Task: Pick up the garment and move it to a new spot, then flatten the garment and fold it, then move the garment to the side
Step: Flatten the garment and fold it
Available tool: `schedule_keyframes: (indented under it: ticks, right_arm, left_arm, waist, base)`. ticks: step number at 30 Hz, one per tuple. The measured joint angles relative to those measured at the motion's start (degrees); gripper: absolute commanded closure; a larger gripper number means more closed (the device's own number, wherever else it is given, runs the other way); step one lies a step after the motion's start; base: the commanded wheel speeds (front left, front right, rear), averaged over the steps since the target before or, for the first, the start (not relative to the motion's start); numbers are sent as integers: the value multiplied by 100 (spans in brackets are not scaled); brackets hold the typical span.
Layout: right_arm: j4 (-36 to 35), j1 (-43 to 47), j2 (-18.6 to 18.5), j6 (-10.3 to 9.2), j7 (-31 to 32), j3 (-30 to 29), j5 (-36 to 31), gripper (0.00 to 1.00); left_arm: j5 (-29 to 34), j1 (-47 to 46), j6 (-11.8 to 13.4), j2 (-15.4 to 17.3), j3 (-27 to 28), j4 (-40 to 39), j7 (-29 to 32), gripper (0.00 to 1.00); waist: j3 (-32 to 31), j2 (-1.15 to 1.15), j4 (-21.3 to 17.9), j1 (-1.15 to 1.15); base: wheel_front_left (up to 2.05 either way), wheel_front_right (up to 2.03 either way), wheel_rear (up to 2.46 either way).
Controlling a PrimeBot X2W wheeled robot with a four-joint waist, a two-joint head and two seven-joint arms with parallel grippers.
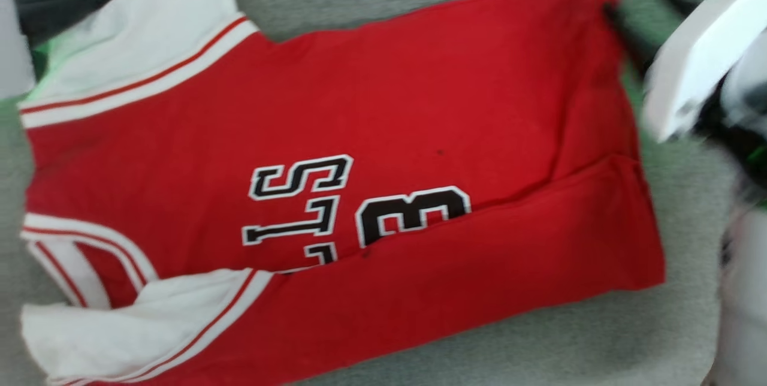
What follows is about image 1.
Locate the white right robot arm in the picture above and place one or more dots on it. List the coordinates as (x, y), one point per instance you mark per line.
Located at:
(746, 314)

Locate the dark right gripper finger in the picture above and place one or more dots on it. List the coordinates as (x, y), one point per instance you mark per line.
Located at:
(635, 41)
(680, 1)

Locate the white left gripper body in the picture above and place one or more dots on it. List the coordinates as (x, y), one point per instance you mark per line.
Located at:
(12, 56)

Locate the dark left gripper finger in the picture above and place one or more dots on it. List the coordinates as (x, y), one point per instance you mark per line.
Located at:
(48, 11)

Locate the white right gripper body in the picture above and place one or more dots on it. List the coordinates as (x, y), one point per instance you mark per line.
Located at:
(695, 56)

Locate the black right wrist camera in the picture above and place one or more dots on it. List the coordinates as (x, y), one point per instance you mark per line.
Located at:
(743, 140)

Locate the red and white jersey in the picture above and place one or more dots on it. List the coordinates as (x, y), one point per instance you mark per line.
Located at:
(419, 104)

